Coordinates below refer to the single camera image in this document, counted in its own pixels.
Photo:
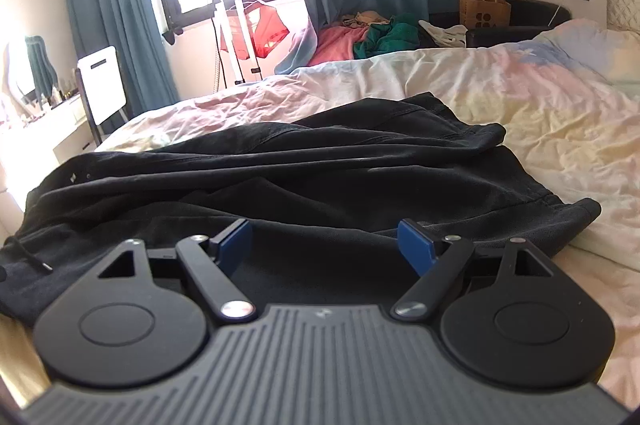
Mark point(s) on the white clothes rack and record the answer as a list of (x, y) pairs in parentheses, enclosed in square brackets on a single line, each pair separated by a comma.
[(235, 35)]

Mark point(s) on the white cloth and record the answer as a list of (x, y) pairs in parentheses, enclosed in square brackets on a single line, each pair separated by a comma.
[(442, 34)]

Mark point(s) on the pink cloth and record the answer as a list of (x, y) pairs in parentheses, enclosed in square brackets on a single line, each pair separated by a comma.
[(336, 46)]

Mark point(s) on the pastel tie-dye bed blanket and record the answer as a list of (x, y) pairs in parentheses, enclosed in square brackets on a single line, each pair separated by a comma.
[(525, 105)]

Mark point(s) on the white folding chair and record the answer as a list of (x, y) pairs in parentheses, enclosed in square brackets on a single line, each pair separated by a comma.
[(102, 82)]

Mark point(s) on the black armchair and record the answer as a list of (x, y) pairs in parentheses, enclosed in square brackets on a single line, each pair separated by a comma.
[(520, 21)]

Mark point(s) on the light blue cloth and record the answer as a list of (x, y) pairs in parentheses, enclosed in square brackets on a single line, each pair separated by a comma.
[(295, 50)]

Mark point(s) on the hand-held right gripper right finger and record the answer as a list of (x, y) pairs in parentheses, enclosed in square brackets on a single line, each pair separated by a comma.
[(413, 244)]

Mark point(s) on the black pants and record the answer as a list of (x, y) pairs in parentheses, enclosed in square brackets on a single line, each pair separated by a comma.
[(280, 175)]

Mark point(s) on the round mirror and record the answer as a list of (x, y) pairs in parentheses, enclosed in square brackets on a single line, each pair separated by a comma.
[(30, 70)]

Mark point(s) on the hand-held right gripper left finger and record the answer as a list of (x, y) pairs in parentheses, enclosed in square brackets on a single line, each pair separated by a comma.
[(235, 241)]

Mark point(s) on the green cloth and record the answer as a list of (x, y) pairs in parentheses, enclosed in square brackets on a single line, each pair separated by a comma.
[(390, 39)]

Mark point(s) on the red garment on hanger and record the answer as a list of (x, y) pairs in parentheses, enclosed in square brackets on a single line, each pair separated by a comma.
[(260, 27)]

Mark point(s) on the brown paper bag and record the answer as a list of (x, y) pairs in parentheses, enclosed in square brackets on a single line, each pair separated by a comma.
[(484, 9)]

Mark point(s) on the white desk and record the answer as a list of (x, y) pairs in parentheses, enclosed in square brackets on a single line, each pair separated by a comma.
[(45, 130)]

